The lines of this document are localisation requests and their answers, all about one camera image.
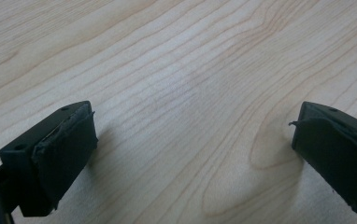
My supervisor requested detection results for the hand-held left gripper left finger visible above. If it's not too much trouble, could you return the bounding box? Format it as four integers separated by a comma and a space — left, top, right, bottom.
0, 100, 99, 217

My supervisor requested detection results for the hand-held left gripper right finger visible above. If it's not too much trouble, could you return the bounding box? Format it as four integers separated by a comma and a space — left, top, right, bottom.
288, 101, 357, 219

